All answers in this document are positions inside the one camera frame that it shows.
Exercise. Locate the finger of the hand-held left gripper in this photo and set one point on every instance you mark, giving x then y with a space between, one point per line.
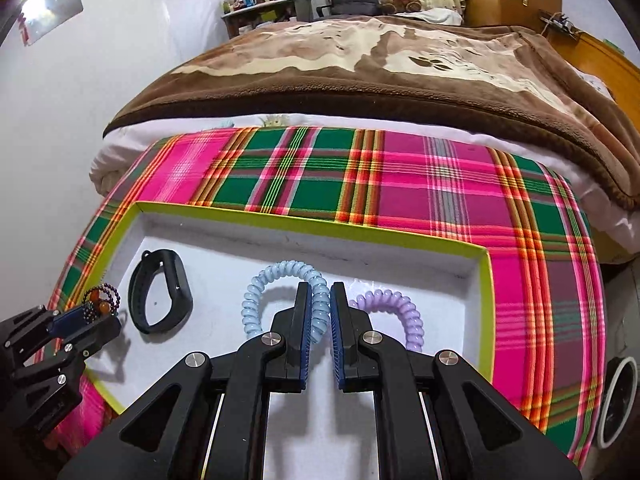
70 322
100 332

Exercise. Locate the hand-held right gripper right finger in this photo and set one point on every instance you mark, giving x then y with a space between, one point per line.
337 345

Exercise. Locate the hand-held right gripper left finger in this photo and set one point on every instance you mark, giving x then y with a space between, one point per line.
306 340

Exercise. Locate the green-rimmed white tray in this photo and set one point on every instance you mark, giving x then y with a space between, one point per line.
350 245

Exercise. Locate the black fitness band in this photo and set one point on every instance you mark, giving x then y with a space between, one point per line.
179 285

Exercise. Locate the pink green plaid cloth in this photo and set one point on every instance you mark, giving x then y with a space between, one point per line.
425 185

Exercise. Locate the brown fleece blanket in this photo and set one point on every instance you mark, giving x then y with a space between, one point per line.
350 75

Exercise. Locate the white-rimmed round object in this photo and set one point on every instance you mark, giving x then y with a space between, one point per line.
607 410

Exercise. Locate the cluttered side desk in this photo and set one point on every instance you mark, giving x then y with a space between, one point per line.
260 15

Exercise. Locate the white pillow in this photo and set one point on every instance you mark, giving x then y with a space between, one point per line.
435 16

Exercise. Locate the wooden headboard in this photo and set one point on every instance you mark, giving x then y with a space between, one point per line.
600 60

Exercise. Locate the shiny wall poster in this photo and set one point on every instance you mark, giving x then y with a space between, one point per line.
50 5

